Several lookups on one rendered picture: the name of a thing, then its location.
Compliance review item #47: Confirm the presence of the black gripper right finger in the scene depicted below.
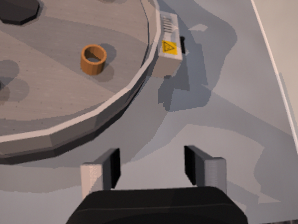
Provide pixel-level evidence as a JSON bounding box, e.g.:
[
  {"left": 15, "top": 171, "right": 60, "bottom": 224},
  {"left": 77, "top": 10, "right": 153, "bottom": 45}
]
[{"left": 184, "top": 145, "right": 227, "bottom": 195}]

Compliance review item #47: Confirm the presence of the bronze bushing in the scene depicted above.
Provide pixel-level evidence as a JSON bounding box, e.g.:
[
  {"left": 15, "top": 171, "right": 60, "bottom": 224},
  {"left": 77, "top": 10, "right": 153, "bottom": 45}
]
[{"left": 80, "top": 44, "right": 107, "bottom": 75}]

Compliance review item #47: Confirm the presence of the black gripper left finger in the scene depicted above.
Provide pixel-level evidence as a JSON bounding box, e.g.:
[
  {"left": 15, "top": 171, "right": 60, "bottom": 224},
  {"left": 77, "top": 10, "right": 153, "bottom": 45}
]
[{"left": 80, "top": 148, "right": 121, "bottom": 201}]

